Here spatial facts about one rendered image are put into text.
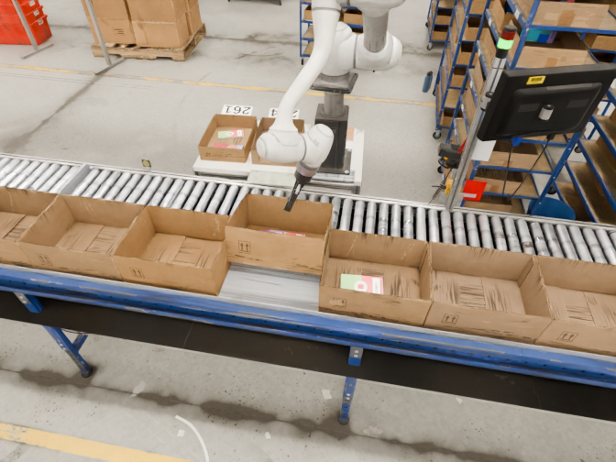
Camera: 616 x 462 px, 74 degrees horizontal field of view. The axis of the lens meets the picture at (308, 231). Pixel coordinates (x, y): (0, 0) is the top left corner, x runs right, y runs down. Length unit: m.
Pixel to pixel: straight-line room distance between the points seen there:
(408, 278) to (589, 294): 0.71
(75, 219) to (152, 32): 4.12
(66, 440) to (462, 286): 2.05
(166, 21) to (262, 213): 4.28
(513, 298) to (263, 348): 1.03
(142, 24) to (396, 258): 4.90
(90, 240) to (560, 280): 1.98
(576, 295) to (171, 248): 1.67
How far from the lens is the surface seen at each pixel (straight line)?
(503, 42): 1.88
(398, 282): 1.70
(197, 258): 1.80
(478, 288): 1.79
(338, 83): 2.19
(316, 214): 1.80
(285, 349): 1.80
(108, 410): 2.57
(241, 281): 1.69
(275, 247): 1.58
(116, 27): 6.23
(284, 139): 1.47
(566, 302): 1.91
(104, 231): 2.06
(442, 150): 2.12
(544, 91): 1.89
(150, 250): 1.89
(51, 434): 2.65
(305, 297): 1.63
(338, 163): 2.41
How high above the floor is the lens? 2.20
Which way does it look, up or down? 45 degrees down
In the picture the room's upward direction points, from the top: 1 degrees clockwise
